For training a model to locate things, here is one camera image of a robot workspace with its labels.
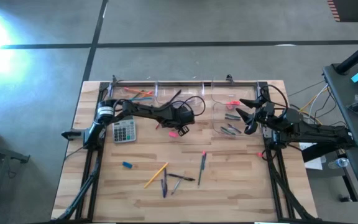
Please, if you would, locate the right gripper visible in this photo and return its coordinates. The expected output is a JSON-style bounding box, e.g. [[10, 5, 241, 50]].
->
[[235, 93, 276, 135]]

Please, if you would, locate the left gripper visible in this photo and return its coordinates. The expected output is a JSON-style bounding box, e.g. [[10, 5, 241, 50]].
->
[[160, 105, 196, 137]]

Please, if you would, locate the dark teal pencil pink eraser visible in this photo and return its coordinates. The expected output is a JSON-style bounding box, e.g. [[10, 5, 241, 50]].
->
[[197, 151, 206, 187]]

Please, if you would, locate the black gel pen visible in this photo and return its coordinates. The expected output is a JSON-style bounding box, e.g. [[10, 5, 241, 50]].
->
[[167, 173, 196, 182]]

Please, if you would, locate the yellow pencil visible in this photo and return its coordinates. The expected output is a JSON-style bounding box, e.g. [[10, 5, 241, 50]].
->
[[144, 162, 170, 189]]

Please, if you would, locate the clear plastic bin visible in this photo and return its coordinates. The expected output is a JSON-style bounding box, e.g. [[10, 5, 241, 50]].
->
[[107, 81, 158, 110], [155, 80, 206, 110], [210, 80, 260, 107], [211, 101, 264, 138]]

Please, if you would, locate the grey desk calculator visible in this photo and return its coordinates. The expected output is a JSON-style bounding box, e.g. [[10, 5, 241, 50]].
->
[[112, 115, 137, 144]]

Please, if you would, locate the white paper sheet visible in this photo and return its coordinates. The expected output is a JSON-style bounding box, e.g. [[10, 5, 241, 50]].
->
[[298, 141, 326, 171]]

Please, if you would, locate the black desk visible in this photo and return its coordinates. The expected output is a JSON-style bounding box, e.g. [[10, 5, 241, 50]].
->
[[323, 60, 358, 224]]

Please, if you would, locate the clear water bottle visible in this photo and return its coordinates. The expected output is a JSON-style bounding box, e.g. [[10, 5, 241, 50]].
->
[[328, 157, 350, 170]]

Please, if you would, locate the black monitor pole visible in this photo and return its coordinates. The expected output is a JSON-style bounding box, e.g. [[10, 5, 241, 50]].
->
[[335, 36, 358, 75]]

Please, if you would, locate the hazard striped floor mat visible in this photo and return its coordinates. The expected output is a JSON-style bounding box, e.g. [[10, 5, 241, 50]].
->
[[326, 0, 358, 23]]

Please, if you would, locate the black side table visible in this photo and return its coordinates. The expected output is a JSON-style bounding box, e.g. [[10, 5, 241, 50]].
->
[[0, 123, 30, 190]]

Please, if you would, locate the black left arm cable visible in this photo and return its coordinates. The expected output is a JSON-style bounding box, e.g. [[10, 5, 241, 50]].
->
[[166, 95, 206, 117]]

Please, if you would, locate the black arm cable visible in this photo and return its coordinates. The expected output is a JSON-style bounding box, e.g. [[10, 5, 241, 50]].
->
[[259, 84, 289, 119], [166, 95, 206, 117]]

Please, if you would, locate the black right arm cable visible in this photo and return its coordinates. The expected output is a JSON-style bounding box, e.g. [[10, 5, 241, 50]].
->
[[259, 84, 289, 119]]

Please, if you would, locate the yellow cable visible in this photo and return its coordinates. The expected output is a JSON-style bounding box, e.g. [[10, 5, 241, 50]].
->
[[290, 90, 329, 124]]

